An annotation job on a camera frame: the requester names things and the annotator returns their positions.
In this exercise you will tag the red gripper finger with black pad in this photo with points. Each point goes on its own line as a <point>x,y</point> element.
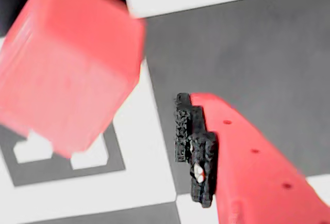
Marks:
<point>257,182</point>

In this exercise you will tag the red cube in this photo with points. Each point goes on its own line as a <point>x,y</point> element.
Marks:
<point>64,66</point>

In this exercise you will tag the black white marker board mat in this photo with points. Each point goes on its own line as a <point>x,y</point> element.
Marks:
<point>232,53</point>

